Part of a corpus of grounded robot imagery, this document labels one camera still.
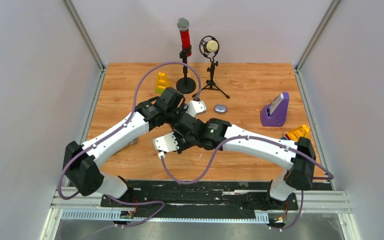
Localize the lavender earbud charging case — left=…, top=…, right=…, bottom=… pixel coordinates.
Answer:
left=214, top=104, right=228, bottom=114

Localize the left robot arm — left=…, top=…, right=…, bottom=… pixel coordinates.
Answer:
left=62, top=87, right=192, bottom=207

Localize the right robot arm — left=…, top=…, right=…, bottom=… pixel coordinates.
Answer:
left=170, top=113, right=316, bottom=209

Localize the black round-base mic stand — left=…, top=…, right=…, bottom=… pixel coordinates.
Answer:
left=176, top=46, right=196, bottom=94

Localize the yellow green toy block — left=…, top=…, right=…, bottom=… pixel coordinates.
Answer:
left=155, top=72, right=171, bottom=94

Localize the black tripod mic stand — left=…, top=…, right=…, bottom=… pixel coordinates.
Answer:
left=201, top=57, right=231, bottom=99

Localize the silver glitter microphone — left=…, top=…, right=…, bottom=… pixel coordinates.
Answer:
left=122, top=137, right=139, bottom=149

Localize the cream condenser microphone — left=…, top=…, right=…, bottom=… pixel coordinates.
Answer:
left=198, top=35, right=220, bottom=62

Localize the purple phone stand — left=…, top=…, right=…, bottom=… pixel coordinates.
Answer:
left=259, top=92, right=290, bottom=127

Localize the red microphone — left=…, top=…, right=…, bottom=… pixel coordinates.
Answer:
left=177, top=17, right=192, bottom=57

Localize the white phone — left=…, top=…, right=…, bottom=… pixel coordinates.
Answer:
left=268, top=92, right=284, bottom=115

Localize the yellow toy vehicle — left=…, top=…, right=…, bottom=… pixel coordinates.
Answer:
left=281, top=124, right=311, bottom=142

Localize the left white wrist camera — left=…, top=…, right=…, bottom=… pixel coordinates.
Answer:
left=185, top=100, right=207, bottom=118

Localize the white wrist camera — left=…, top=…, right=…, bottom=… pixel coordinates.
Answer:
left=185, top=100, right=207, bottom=118
left=152, top=131, right=179, bottom=159

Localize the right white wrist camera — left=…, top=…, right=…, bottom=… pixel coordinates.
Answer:
left=152, top=131, right=179, bottom=159

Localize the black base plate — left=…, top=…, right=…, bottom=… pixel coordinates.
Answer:
left=99, top=180, right=301, bottom=218

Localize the white cable duct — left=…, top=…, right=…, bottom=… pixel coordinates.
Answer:
left=60, top=209, right=270, bottom=224

